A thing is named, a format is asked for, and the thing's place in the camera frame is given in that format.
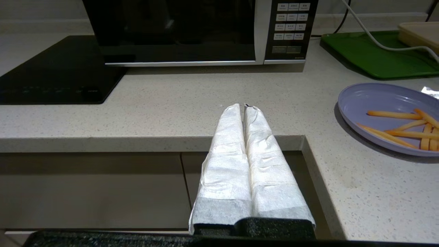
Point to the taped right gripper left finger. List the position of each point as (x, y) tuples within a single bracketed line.
[(224, 178)]

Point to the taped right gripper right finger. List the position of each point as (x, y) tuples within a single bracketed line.
[(274, 185)]

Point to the lilac round plate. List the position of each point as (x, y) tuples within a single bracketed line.
[(363, 103)]

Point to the microwave door with dark glass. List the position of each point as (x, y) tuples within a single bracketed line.
[(178, 31)]

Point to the silver microwave oven body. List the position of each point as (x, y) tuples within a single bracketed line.
[(291, 31)]

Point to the green plastic tray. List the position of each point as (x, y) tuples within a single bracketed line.
[(377, 56)]

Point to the black induction cooktop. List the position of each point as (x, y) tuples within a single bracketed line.
[(58, 72)]

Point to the cream rectangular box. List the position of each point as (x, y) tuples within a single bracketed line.
[(420, 34)]

